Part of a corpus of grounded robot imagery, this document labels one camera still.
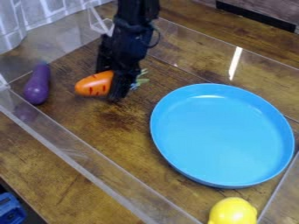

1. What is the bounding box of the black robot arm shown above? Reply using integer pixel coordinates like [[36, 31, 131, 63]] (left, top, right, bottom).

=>
[[96, 0, 160, 102]]

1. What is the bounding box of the orange toy carrot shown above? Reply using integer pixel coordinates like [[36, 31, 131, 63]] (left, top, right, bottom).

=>
[[74, 67, 151, 98]]

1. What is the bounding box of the blue round plate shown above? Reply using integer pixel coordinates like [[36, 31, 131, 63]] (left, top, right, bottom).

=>
[[150, 84, 295, 188]]

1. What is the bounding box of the purple toy eggplant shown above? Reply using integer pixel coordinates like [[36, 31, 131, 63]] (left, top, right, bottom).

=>
[[23, 61, 51, 105]]

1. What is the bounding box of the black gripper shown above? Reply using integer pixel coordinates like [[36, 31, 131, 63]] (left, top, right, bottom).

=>
[[96, 34, 143, 102]]

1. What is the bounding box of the clear acrylic enclosure wall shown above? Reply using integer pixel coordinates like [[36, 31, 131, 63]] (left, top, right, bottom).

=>
[[0, 2, 299, 224]]

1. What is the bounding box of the blue object at corner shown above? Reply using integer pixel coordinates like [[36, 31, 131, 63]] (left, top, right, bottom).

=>
[[0, 192, 27, 224]]

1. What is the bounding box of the yellow toy object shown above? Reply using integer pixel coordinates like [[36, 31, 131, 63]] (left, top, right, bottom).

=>
[[208, 197, 258, 224]]

